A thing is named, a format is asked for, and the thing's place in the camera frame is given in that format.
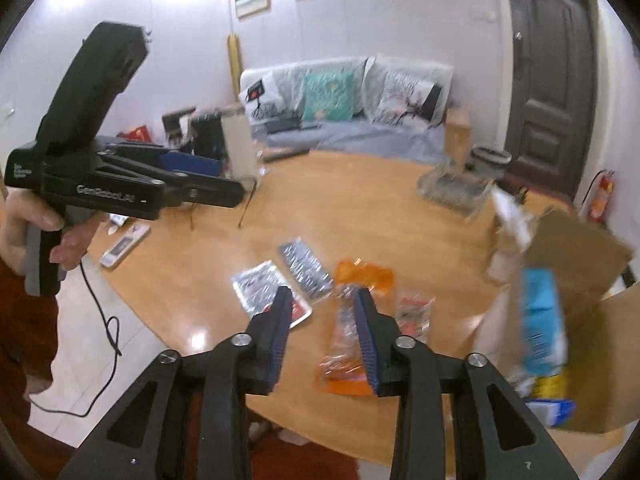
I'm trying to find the yellow snack packet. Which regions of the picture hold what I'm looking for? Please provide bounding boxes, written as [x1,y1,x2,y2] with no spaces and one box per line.
[530,372,571,401]

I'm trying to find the person's left forearm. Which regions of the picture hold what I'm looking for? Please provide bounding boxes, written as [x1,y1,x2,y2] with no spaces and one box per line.
[0,260,56,396]

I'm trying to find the black remote control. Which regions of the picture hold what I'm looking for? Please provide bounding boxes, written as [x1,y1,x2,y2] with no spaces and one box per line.
[260,146,311,162]

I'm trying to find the grey sofa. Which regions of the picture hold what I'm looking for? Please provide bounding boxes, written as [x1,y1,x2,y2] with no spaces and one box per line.
[239,55,473,166]

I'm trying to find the cardboard box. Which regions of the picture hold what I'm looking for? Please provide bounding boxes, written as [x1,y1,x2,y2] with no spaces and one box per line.
[475,190,640,433]

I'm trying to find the brown frame eyeglasses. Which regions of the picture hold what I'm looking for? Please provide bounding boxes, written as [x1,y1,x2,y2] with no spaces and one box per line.
[187,175,263,231]

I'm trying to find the white paper sheet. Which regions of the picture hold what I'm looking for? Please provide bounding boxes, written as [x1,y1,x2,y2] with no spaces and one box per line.
[487,187,536,281]

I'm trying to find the teal snack packet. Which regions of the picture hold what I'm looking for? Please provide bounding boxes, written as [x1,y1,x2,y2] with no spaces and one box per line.
[517,267,568,378]

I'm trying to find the glass ashtray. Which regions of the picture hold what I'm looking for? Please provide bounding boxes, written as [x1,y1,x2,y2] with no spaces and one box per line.
[417,165,496,218]

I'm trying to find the black white tree cushion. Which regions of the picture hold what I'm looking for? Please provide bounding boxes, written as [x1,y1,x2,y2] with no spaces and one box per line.
[239,72,286,123]

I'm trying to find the black kettle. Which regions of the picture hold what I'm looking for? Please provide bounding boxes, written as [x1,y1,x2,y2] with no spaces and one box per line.
[161,106,197,143]

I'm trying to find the silver printed snack packet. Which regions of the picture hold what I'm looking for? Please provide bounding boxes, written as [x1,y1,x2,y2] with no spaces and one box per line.
[277,237,335,303]
[231,260,313,331]

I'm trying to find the teal tree cushion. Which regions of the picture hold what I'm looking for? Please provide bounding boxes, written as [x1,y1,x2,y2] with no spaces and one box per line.
[299,70,357,123]

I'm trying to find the dark brown door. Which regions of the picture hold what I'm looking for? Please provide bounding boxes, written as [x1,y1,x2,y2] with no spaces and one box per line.
[502,0,601,201]

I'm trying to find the white remote control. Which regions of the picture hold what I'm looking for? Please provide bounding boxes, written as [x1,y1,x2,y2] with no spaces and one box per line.
[100,223,151,268]

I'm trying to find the red brown snack packet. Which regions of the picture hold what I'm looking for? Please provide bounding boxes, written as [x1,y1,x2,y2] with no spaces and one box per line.
[395,294,436,343]

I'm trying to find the black door handle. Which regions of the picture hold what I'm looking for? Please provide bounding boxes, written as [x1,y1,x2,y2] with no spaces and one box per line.
[512,30,530,78]

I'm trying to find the white thermos bottle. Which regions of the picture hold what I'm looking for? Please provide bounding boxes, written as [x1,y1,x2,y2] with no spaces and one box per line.
[220,107,257,178]

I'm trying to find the orange snack packet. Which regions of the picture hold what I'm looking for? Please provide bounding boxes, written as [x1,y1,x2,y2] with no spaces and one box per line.
[314,259,396,397]

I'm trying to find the white deer cushion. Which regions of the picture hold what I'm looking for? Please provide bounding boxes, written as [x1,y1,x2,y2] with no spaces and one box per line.
[367,72,446,128]

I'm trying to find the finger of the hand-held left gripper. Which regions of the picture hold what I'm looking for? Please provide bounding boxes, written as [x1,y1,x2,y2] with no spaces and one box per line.
[95,135,223,177]
[97,155,246,209]

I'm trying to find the red fire extinguisher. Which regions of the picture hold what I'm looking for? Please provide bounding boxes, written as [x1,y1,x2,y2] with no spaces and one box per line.
[582,169,617,223]

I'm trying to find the rolled bamboo mat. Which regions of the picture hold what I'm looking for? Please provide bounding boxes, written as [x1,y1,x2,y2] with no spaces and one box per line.
[227,32,244,106]

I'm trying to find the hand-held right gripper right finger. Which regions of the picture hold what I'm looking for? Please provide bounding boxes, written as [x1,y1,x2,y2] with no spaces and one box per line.
[352,287,581,480]

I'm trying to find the green white candy packet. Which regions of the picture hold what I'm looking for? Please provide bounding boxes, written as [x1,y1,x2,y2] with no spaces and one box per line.
[525,397,576,428]

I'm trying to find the black cable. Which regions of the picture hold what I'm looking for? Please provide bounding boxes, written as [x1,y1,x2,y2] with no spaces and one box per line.
[30,260,123,418]

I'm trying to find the person's left hand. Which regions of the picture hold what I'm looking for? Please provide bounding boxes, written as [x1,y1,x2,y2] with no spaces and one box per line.
[0,192,108,275]

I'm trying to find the red gift bag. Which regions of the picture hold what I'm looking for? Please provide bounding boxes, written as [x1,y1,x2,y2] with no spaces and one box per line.
[117,125,151,145]

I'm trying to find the grey trash bin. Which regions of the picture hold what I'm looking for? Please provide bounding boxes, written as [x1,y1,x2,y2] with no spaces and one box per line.
[470,145,512,181]

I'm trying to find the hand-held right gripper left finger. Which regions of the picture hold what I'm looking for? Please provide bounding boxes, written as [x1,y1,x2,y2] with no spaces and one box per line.
[57,286,294,480]

